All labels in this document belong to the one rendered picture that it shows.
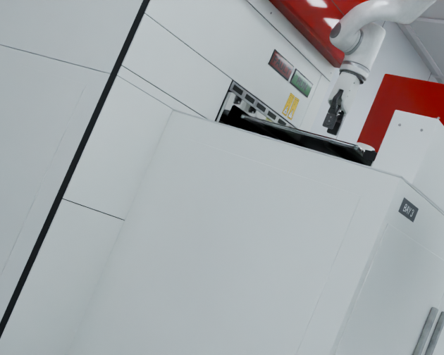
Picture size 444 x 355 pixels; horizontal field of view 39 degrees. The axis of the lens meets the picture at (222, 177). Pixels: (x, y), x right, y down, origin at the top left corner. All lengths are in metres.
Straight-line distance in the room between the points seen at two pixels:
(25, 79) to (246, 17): 0.60
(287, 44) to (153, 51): 0.52
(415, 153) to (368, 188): 0.12
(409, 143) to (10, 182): 0.93
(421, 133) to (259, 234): 0.38
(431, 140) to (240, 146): 0.41
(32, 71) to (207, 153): 0.52
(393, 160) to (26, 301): 0.85
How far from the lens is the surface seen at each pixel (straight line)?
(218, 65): 1.65
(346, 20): 1.81
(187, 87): 1.58
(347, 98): 1.79
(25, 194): 1.52
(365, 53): 1.84
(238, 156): 1.38
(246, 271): 1.29
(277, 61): 1.84
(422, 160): 1.27
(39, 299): 1.48
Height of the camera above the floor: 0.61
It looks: 4 degrees up
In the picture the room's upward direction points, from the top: 23 degrees clockwise
